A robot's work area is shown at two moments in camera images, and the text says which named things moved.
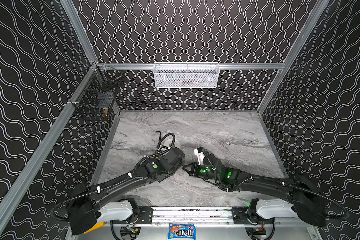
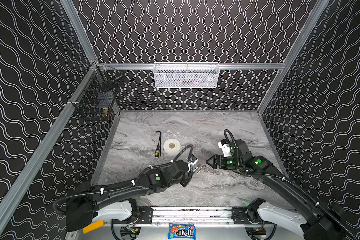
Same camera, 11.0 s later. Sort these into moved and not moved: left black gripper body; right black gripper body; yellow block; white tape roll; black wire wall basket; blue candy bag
Moved: right black gripper body; left black gripper body
Not moved: yellow block; blue candy bag; black wire wall basket; white tape roll
